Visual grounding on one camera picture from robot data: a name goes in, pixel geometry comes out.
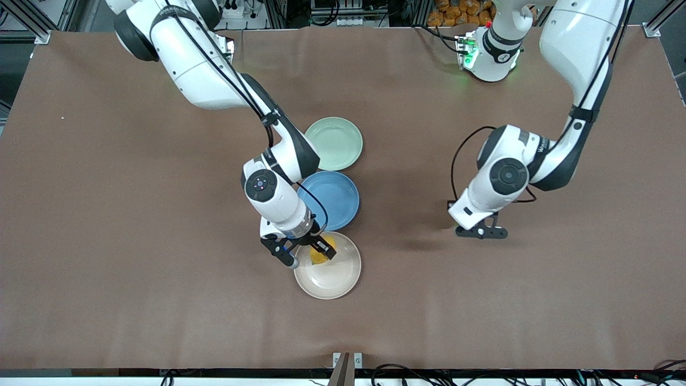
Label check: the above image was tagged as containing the yellow lemon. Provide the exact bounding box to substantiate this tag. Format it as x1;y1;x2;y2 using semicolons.
310;235;338;266

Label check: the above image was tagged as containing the beige plate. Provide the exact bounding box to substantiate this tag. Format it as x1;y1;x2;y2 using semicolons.
294;232;362;300

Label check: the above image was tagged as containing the blue plate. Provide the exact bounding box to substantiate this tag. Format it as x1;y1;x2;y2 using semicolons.
297;171;360;232

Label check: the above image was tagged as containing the light green plate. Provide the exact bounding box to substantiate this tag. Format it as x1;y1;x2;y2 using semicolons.
304;117;363;172

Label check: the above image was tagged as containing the brown table cover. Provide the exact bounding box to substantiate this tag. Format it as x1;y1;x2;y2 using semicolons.
0;24;686;372

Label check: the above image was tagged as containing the pile of orange items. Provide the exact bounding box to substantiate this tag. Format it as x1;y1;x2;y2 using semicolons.
427;0;495;27

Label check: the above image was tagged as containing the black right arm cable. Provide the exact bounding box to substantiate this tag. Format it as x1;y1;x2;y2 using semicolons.
150;0;329;236

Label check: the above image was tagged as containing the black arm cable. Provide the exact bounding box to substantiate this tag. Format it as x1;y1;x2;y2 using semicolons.
451;0;636;204
150;0;329;236

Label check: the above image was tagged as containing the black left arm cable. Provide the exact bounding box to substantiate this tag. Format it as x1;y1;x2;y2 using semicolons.
451;0;636;204

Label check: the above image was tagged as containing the grey metal bracket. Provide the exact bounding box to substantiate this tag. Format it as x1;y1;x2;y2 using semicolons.
328;352;364;386

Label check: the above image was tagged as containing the black cable bundle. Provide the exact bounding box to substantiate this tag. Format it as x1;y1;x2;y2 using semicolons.
370;358;686;386

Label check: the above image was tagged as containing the black base cable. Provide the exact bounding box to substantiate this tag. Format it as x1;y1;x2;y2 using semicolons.
421;26;459;54

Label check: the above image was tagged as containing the aluminium frame post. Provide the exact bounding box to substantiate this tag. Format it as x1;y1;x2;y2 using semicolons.
0;0;81;44
642;0;686;37

